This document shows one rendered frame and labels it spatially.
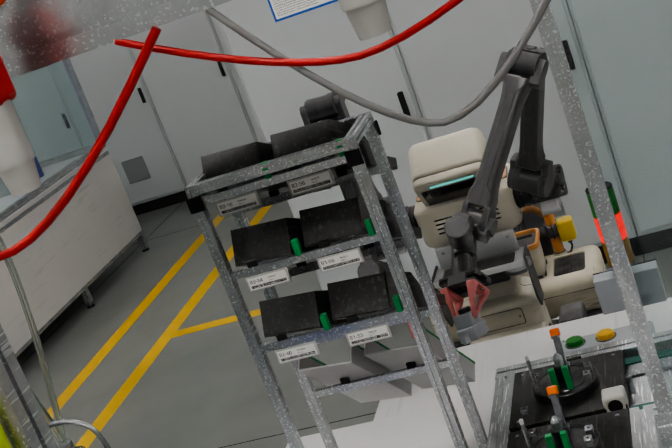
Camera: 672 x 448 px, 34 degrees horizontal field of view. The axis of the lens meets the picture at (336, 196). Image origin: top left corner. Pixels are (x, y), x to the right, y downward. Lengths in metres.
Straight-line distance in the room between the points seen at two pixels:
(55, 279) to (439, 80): 3.50
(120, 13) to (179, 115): 8.87
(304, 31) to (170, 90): 4.74
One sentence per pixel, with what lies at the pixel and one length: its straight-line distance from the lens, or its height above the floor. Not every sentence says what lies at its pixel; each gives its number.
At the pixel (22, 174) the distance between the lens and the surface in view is 1.13.
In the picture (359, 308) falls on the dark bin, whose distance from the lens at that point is 2.17.
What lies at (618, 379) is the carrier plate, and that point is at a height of 0.97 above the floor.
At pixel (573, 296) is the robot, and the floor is 0.75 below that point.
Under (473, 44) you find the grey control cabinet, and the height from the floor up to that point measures 1.23.
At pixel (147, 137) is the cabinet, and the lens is 10.17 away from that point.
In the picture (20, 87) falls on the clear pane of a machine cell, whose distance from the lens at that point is 8.16.
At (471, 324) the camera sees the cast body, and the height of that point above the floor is 1.12.
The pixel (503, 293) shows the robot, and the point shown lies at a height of 0.91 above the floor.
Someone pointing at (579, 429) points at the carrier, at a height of 0.99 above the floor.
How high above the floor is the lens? 2.06
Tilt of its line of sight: 14 degrees down
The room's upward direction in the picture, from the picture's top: 20 degrees counter-clockwise
